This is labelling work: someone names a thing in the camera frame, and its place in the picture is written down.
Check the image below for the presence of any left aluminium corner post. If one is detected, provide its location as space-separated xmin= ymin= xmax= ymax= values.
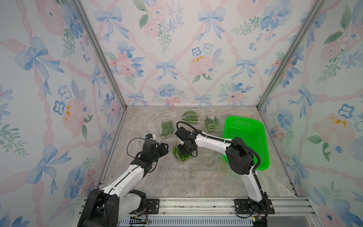
xmin=70 ymin=0 xmax=127 ymax=110

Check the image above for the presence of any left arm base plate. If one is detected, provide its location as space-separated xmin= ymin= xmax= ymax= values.
xmin=119 ymin=197 xmax=160 ymax=217

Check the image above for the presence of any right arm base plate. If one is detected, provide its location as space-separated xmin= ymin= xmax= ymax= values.
xmin=233 ymin=199 xmax=275 ymax=215

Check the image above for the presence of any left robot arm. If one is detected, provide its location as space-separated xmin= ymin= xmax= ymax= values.
xmin=77 ymin=134 xmax=169 ymax=227

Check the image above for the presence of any aluminium front rail frame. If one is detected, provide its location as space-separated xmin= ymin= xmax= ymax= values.
xmin=118 ymin=197 xmax=322 ymax=227

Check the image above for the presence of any clear pepper container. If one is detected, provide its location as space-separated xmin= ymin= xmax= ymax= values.
xmin=204 ymin=115 xmax=221 ymax=131
xmin=173 ymin=144 xmax=192 ymax=161
xmin=160 ymin=120 xmax=174 ymax=137
xmin=181 ymin=110 xmax=200 ymax=124

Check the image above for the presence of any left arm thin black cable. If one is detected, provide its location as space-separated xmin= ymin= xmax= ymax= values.
xmin=126 ymin=137 xmax=147 ymax=159

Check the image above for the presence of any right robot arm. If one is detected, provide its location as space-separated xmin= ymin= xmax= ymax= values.
xmin=175 ymin=127 xmax=269 ymax=211

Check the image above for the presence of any bright green plastic basket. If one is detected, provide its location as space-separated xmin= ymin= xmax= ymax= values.
xmin=224 ymin=116 xmax=270 ymax=171

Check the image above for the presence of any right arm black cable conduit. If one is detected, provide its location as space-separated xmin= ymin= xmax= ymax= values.
xmin=175 ymin=120 xmax=269 ymax=205

